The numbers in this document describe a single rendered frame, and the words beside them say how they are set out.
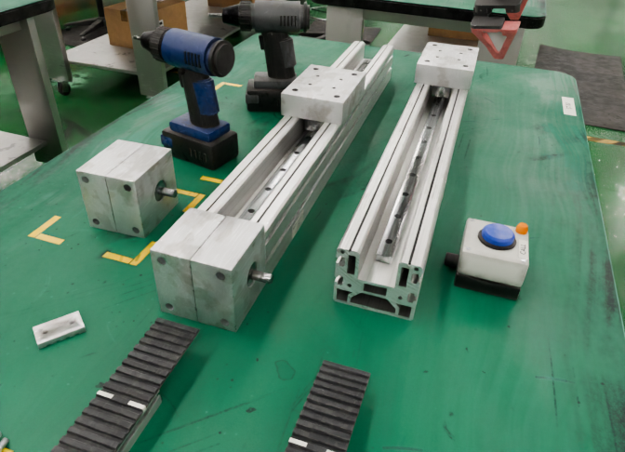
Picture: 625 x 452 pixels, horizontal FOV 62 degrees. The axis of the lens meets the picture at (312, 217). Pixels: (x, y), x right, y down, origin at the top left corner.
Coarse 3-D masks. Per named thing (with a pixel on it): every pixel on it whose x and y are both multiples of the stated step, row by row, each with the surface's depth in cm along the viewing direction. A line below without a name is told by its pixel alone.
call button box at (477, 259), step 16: (480, 224) 69; (464, 240) 67; (480, 240) 66; (448, 256) 70; (464, 256) 65; (480, 256) 64; (496, 256) 64; (512, 256) 64; (464, 272) 66; (480, 272) 66; (496, 272) 65; (512, 272) 64; (480, 288) 67; (496, 288) 66; (512, 288) 65
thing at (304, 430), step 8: (296, 424) 47; (304, 424) 47; (312, 424) 47; (296, 432) 46; (304, 432) 46; (312, 432) 47; (320, 432) 47; (328, 432) 47; (336, 432) 47; (344, 432) 47; (304, 440) 46; (312, 440) 46; (320, 440) 46; (328, 440) 46; (336, 440) 46; (344, 440) 46; (336, 448) 46; (344, 448) 45
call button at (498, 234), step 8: (488, 224) 67; (496, 224) 67; (488, 232) 66; (496, 232) 66; (504, 232) 66; (512, 232) 66; (488, 240) 65; (496, 240) 65; (504, 240) 65; (512, 240) 65
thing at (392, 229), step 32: (416, 96) 99; (416, 128) 95; (448, 128) 88; (384, 160) 78; (416, 160) 84; (448, 160) 79; (384, 192) 71; (416, 192) 78; (352, 224) 64; (384, 224) 71; (416, 224) 65; (352, 256) 64; (384, 256) 64; (416, 256) 60; (352, 288) 63; (384, 288) 63; (416, 288) 60
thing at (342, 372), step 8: (320, 368) 53; (328, 368) 53; (336, 368) 54; (344, 368) 53; (352, 368) 54; (336, 376) 53; (344, 376) 53; (352, 376) 53; (360, 376) 53; (368, 376) 53; (360, 384) 52
